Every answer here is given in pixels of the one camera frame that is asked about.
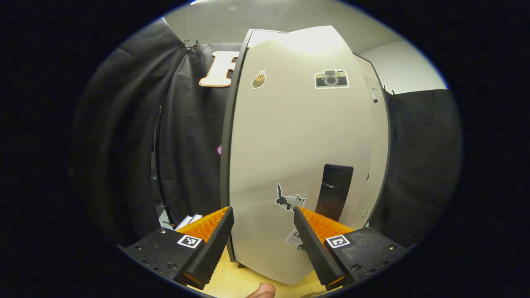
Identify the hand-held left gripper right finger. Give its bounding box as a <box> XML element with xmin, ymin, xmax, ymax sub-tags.
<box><xmin>293</xmin><ymin>206</ymin><xmax>410</xmax><ymax>290</ymax></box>

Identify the beige cabinet door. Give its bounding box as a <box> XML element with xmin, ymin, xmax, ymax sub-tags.
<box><xmin>229</xmin><ymin>26</ymin><xmax>373</xmax><ymax>286</ymax></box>
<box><xmin>354</xmin><ymin>54</ymin><xmax>390</xmax><ymax>226</ymax></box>

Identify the grey white cabinet body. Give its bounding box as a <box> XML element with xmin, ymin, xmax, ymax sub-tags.
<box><xmin>219</xmin><ymin>28</ymin><xmax>286</xmax><ymax>267</ymax></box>

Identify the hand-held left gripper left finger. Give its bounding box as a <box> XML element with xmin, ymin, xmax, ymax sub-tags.
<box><xmin>124</xmin><ymin>206</ymin><xmax>234</xmax><ymax>290</ymax></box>

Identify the black backdrop cloth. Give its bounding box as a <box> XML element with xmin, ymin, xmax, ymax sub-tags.
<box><xmin>70</xmin><ymin>19</ymin><xmax>462</xmax><ymax>249</ymax></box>

